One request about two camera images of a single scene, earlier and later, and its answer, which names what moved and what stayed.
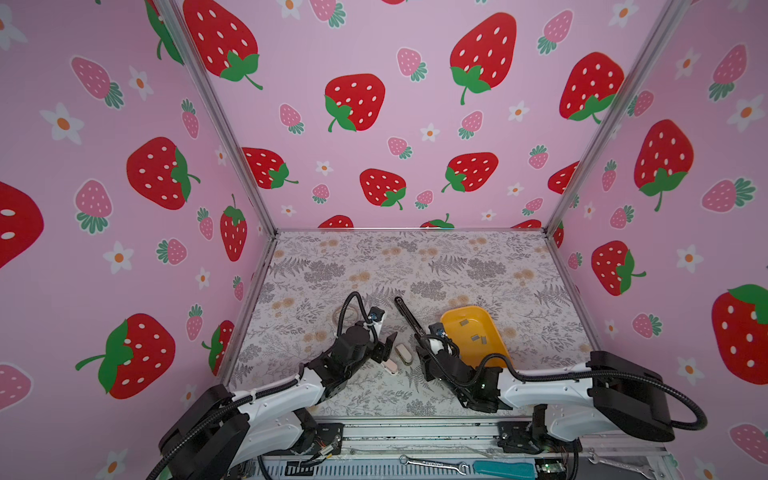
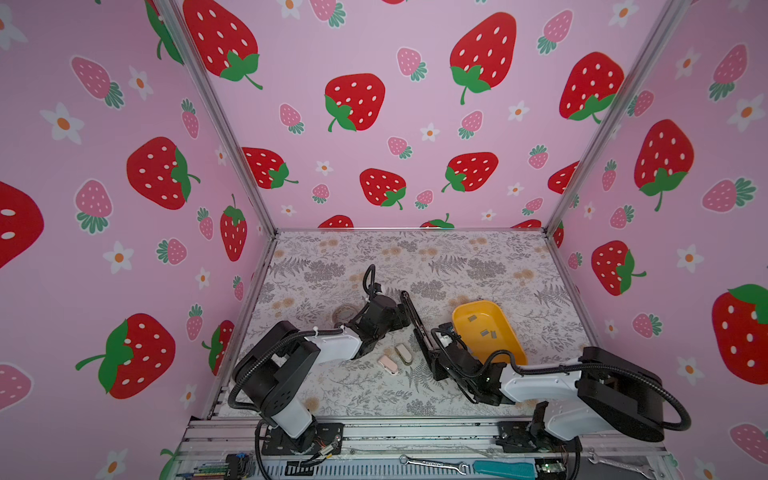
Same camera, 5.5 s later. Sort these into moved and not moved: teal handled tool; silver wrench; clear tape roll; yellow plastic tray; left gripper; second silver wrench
Moved: yellow plastic tray; left gripper
Not moved: second silver wrench; teal handled tool; clear tape roll; silver wrench
